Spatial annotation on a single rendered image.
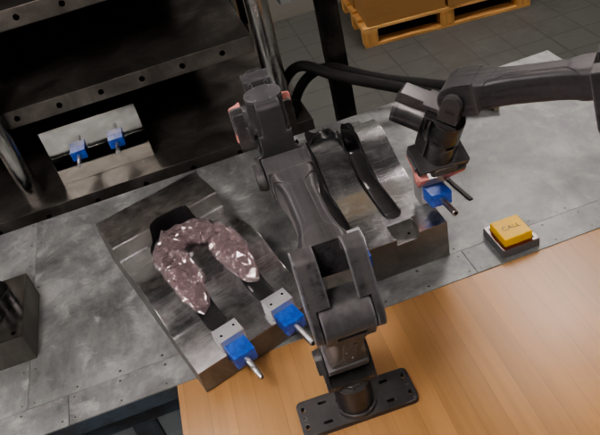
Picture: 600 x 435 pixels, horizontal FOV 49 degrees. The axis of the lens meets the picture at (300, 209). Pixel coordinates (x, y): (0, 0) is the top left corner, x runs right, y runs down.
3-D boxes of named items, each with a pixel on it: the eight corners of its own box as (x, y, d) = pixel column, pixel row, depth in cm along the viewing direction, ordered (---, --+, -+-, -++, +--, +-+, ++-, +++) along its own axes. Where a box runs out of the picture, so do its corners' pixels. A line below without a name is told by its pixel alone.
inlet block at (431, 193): (468, 221, 125) (467, 196, 122) (444, 229, 124) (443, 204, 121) (437, 190, 136) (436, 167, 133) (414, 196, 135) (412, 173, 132)
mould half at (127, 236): (321, 316, 128) (311, 276, 121) (206, 392, 119) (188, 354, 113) (207, 206, 164) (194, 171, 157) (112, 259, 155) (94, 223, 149)
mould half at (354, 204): (450, 255, 134) (445, 204, 126) (330, 298, 131) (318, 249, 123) (362, 139, 173) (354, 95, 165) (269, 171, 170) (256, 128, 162)
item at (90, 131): (154, 154, 192) (133, 103, 181) (63, 185, 189) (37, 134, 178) (138, 85, 231) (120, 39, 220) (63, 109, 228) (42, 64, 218)
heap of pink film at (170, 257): (270, 273, 132) (260, 245, 127) (192, 321, 126) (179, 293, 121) (211, 217, 150) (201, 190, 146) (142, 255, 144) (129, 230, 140)
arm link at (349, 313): (317, 343, 109) (309, 288, 79) (354, 330, 110) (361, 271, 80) (329, 380, 107) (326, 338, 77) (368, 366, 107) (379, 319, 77)
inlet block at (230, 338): (278, 379, 115) (270, 359, 112) (254, 395, 113) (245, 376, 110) (241, 336, 124) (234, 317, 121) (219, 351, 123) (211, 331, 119)
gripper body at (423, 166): (404, 152, 125) (411, 128, 119) (454, 138, 127) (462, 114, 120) (419, 179, 122) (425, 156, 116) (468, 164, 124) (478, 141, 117)
